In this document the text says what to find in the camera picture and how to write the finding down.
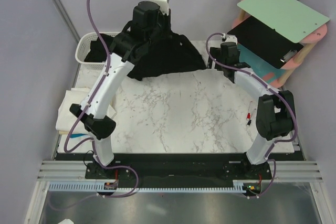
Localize black t shirt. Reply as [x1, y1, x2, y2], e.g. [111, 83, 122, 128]
[128, 20, 206, 81]

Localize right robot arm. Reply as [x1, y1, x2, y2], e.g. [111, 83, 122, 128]
[206, 41, 298, 179]

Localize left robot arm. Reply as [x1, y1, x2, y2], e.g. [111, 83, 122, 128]
[70, 1, 171, 178]

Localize black t shirts in basket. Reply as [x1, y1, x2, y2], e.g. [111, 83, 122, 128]
[84, 34, 114, 63]

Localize teal cutting board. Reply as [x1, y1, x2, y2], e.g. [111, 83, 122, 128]
[237, 44, 286, 88]

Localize black clipboard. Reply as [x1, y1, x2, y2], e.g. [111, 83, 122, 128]
[228, 16, 303, 69]

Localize white plastic laundry basket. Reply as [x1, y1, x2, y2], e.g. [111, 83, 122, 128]
[75, 32, 104, 71]

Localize red capped marker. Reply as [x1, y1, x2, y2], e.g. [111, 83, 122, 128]
[246, 101, 253, 120]

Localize green mint board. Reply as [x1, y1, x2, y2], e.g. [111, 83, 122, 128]
[237, 0, 330, 43]

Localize pink wooden shelf rack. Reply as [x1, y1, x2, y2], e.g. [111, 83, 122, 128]
[228, 0, 330, 88]

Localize folded white t shirt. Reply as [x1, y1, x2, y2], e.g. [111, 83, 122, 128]
[56, 87, 117, 133]

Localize blue folded cloth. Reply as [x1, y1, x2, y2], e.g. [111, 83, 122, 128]
[69, 133, 86, 138]

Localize white paper scrap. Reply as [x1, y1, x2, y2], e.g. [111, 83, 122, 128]
[58, 219, 74, 224]

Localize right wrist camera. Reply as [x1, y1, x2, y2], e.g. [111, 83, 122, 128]
[222, 33, 238, 44]

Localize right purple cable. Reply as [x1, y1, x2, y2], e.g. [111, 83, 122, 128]
[206, 33, 299, 200]

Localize purple cable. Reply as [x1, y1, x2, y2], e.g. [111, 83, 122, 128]
[206, 33, 299, 200]
[47, 0, 154, 210]

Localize white slotted cable duct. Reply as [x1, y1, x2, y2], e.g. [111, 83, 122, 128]
[49, 180, 249, 193]

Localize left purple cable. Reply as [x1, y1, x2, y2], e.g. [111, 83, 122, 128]
[47, 0, 154, 210]

